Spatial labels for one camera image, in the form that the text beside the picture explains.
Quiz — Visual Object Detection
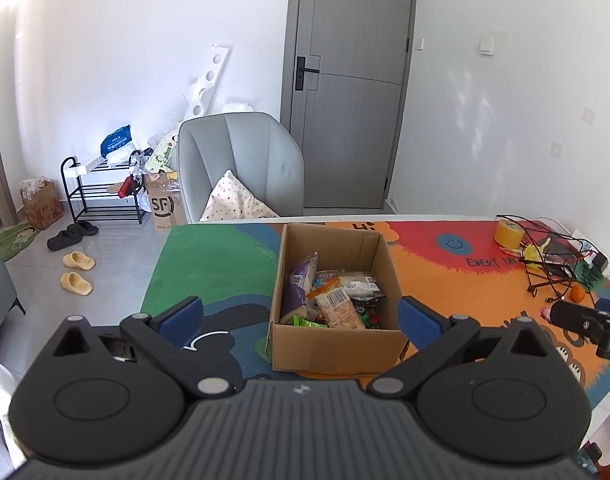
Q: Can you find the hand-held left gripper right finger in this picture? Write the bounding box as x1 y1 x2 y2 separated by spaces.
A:
366 296 558 401

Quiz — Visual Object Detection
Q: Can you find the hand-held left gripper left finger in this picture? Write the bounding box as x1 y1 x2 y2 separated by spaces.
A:
47 296 238 401

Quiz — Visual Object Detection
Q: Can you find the black snack packet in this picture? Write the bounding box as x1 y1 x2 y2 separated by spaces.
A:
352 294 386 330

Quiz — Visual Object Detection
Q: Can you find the orange edged biscuit packet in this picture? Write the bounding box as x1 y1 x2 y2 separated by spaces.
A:
316 287 366 331

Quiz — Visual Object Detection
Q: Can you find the purple snack packet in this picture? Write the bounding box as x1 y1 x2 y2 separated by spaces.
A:
291 254 320 311

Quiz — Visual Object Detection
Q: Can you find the yellow tape roll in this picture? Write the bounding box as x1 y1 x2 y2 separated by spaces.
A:
494 219 526 249

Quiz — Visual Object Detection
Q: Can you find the yellow slipper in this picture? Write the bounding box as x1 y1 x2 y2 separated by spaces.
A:
62 251 96 271
60 272 93 296

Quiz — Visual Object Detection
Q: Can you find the printed cardboard box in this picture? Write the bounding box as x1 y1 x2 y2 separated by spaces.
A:
145 172 188 233

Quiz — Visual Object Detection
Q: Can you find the white dotted pillow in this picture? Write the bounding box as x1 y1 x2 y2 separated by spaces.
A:
200 170 280 222

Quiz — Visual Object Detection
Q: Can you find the black shoe rack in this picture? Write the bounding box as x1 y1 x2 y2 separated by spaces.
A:
60 156 148 225

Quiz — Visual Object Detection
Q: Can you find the white bag with green prints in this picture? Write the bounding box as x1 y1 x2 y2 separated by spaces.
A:
149 130 180 173

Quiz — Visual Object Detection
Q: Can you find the brown cardboard box with clutter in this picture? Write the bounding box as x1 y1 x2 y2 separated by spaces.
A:
20 178 64 231

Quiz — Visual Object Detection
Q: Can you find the green floor mat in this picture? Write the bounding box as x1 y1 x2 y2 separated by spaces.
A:
0 222 43 263

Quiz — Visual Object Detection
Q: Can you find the grey upholstered chair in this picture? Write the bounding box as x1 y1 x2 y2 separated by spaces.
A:
177 111 306 224

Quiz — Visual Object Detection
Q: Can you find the blue plastic bag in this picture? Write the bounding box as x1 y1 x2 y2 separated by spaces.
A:
101 125 134 157

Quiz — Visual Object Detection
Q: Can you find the white foam board with holes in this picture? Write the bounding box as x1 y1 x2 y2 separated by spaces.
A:
182 44 233 121

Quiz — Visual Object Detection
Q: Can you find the grey door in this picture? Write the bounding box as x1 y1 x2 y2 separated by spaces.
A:
280 0 418 211

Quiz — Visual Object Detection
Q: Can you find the black wire stand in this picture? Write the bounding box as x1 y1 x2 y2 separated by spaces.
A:
502 215 606 301

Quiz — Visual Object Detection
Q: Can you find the black door handle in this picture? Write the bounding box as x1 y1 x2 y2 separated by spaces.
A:
295 56 322 92

